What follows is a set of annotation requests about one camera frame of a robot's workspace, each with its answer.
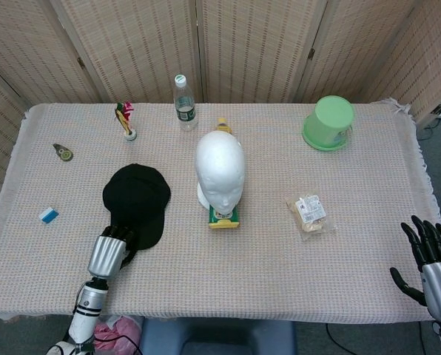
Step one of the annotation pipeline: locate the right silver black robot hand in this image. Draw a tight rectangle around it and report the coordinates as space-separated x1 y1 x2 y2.
389 214 441 334

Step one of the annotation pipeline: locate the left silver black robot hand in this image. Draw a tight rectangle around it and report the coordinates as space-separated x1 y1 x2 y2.
87 223 138 279

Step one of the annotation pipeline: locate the black baseball cap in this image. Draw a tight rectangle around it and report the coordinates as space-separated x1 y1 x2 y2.
101 163 172 251

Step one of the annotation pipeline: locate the white foam mannequin head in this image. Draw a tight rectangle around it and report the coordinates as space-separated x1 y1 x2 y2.
194 131 246 214

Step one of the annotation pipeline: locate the blue white eraser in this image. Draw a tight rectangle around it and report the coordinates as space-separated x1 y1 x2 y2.
38 206 60 224

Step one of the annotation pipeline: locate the pink plastic bag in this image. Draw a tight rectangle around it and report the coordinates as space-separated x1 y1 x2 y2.
93 315 143 351

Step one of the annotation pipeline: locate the green yellow plastic box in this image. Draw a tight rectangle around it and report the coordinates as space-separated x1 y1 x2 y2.
208 203 240 230

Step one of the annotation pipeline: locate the colourful feather shuttlecock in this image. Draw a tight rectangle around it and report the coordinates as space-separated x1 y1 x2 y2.
113 101 138 142

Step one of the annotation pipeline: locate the blue grey chair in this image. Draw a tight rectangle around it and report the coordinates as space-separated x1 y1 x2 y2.
138 317 298 355

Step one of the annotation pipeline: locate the clear snack packet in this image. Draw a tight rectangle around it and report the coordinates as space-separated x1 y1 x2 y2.
285 192 336 241

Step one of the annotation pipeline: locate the beige woven tablecloth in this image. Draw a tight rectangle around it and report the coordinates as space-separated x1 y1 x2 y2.
0 98 441 322

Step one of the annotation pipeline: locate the clear plastic water bottle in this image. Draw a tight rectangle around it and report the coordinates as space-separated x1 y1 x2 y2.
173 74 199 132

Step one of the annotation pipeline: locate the green plastic bucket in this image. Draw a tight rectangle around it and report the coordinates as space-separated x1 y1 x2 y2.
302 95 356 152

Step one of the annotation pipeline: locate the bamboo folding screen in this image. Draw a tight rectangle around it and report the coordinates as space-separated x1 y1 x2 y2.
0 0 441 200

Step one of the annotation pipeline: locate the black floor cable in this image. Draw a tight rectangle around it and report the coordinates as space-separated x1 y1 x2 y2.
326 323 357 352

